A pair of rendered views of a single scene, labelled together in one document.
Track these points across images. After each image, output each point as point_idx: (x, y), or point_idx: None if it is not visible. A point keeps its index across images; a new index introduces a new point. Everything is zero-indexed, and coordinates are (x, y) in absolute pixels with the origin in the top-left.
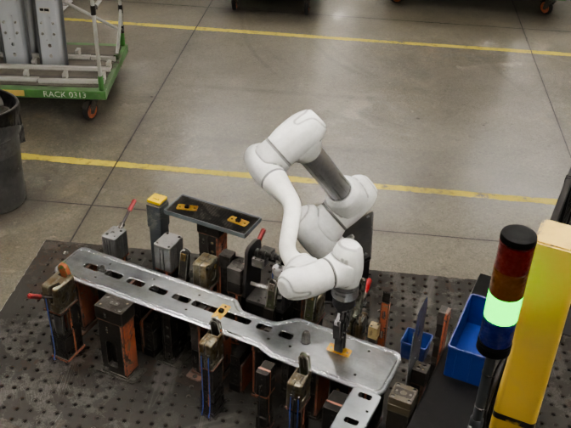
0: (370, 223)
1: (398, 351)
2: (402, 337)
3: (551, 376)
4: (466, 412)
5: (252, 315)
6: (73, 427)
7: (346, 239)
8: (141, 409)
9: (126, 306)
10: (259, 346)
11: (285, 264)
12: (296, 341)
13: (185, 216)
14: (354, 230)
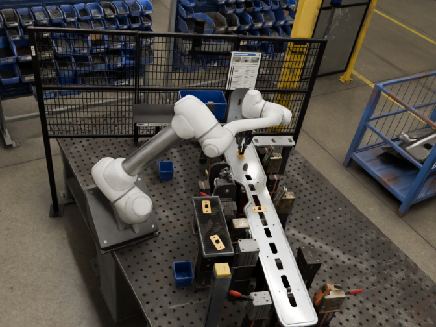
0: None
1: (167, 181)
2: (170, 170)
3: (140, 130)
4: None
5: (248, 194)
6: (345, 283)
7: (252, 93)
8: None
9: (305, 246)
10: (265, 183)
11: (280, 116)
12: (248, 171)
13: (229, 235)
14: (102, 202)
